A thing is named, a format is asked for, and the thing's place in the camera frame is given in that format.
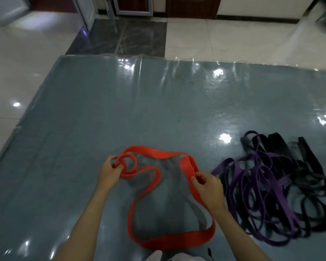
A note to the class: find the person's left forearm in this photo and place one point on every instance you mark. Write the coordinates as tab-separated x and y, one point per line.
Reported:
81	228

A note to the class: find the person's white shirt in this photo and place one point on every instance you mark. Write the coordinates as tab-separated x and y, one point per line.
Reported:
154	256

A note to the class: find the narrow white door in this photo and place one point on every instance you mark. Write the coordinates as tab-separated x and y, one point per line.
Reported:
85	10

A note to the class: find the person's right forearm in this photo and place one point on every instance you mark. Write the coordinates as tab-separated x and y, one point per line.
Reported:
241	239

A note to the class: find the white open door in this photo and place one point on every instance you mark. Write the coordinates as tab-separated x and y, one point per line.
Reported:
5	9

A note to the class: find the teal felt table cover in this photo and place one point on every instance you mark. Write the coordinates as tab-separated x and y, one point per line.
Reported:
97	105

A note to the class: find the person's left hand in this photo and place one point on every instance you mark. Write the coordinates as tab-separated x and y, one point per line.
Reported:
108	173

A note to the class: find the dark brown wooden door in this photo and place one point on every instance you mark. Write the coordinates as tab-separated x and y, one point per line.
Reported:
191	6

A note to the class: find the white framed glass door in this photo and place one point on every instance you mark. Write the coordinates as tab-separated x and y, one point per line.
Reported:
131	5

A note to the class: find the wide black resistance band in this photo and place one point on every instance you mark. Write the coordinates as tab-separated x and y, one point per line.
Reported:
278	141

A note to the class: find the person's right hand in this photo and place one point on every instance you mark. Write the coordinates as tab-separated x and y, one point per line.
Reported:
210	192

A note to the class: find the red resistance band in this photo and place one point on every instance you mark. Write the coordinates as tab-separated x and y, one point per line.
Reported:
179	240

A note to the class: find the purple resistance band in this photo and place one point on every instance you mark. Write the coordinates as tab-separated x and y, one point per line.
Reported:
284	199

